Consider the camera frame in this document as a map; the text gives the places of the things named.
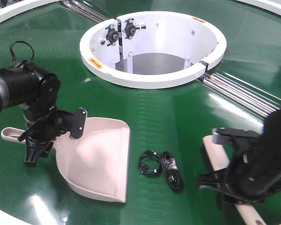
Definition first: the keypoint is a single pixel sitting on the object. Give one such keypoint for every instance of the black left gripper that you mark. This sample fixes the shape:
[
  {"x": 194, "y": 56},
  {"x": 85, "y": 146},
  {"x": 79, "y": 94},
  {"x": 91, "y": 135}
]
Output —
[{"x": 43, "y": 125}]

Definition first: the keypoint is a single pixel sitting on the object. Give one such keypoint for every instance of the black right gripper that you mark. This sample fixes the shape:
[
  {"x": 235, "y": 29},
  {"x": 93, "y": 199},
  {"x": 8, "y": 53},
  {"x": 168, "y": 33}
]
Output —
[{"x": 252, "y": 175}]

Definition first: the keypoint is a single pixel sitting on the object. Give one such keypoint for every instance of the pink hand broom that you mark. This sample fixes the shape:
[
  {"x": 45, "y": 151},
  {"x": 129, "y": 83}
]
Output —
[{"x": 219, "y": 160}]

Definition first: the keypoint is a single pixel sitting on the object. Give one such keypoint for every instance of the pink plastic dustpan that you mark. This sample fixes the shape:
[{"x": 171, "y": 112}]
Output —
[{"x": 96, "y": 165}]

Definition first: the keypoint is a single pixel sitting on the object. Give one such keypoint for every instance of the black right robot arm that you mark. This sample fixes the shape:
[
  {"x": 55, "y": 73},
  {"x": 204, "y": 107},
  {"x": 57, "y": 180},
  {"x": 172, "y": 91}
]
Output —
[{"x": 271, "y": 130}]

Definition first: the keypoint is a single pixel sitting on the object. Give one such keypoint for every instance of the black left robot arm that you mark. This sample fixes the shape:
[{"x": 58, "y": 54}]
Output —
[{"x": 35, "y": 89}]

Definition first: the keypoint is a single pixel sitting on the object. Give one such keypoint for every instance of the steel rollers right side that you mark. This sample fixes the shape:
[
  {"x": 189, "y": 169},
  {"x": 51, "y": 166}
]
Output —
[{"x": 254, "y": 99}]

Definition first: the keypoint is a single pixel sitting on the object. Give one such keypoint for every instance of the steel rollers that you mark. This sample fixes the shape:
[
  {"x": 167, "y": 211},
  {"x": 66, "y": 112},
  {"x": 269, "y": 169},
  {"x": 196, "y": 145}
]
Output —
[
  {"x": 83, "y": 10},
  {"x": 254, "y": 99}
]

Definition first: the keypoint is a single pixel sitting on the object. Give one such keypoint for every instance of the orange arrow warning sticker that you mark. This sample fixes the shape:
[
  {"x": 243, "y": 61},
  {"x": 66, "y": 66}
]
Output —
[{"x": 96, "y": 63}]

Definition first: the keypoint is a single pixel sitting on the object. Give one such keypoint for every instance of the left black bearing block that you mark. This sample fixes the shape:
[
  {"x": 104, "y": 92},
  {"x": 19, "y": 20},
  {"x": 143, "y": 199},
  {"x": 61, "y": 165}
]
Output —
[{"x": 112, "y": 35}]

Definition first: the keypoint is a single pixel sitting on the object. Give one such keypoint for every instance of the black bearing block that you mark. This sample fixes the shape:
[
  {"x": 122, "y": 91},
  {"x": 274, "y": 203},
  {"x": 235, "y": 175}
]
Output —
[
  {"x": 112, "y": 35},
  {"x": 130, "y": 28}
]

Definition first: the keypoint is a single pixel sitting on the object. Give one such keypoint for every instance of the white outer rim left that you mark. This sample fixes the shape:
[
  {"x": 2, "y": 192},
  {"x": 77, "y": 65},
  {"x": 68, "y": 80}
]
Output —
[{"x": 20, "y": 7}]

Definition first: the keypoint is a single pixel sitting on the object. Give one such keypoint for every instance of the white rim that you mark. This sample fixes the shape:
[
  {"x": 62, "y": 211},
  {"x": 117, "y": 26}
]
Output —
[
  {"x": 20, "y": 7},
  {"x": 273, "y": 6}
]

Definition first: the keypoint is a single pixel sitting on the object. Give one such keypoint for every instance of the steel rollers rear left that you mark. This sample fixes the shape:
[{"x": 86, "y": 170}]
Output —
[{"x": 83, "y": 10}]

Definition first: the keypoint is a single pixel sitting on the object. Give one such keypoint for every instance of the right black bearing block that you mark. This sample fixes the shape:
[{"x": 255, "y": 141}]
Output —
[{"x": 130, "y": 28}]

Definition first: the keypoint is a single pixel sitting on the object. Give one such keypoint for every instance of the white outer rim right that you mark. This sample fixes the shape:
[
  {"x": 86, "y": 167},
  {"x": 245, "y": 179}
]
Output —
[{"x": 273, "y": 6}]

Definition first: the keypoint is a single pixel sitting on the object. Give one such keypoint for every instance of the orange sticker far rim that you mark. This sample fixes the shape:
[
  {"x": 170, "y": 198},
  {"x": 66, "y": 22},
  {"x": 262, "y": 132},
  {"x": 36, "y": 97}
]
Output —
[{"x": 198, "y": 19}]

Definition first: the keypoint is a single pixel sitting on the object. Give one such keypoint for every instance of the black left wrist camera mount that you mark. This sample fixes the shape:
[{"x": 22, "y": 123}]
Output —
[{"x": 72, "y": 122}]

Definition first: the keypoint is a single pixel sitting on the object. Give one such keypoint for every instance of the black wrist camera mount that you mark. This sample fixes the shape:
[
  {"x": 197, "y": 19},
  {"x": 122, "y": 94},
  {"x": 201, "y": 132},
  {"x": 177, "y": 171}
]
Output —
[
  {"x": 239, "y": 139},
  {"x": 72, "y": 122}
]

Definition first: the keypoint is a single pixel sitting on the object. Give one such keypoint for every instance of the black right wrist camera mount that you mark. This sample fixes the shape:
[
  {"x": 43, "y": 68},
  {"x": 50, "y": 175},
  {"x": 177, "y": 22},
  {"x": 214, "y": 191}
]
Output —
[{"x": 239, "y": 139}]

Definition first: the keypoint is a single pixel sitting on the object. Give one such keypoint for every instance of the white central ring housing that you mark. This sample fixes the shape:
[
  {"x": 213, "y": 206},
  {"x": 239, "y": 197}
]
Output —
[{"x": 200, "y": 45}]

